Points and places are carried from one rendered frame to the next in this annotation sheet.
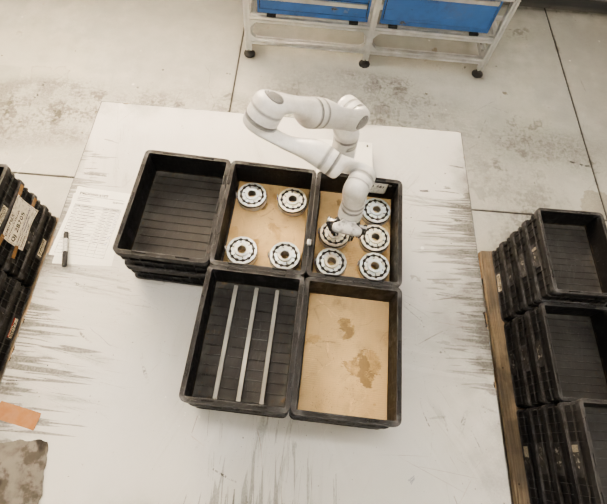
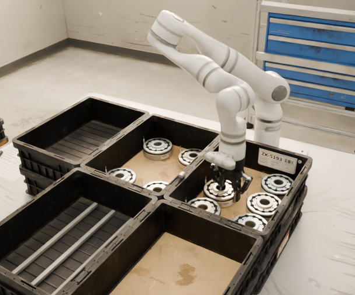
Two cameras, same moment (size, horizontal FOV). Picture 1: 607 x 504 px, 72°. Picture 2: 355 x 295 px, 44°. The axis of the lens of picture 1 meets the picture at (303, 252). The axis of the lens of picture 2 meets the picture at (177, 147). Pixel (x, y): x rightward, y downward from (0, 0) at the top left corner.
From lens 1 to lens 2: 0.76 m
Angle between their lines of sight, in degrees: 38
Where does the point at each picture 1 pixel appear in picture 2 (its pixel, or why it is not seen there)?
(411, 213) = (335, 222)
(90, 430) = not seen: outside the picture
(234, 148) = not seen: hidden behind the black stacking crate
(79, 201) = not seen: hidden behind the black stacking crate
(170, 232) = (71, 155)
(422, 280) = (323, 287)
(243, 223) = (137, 165)
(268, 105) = (165, 16)
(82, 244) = (6, 162)
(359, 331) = (199, 283)
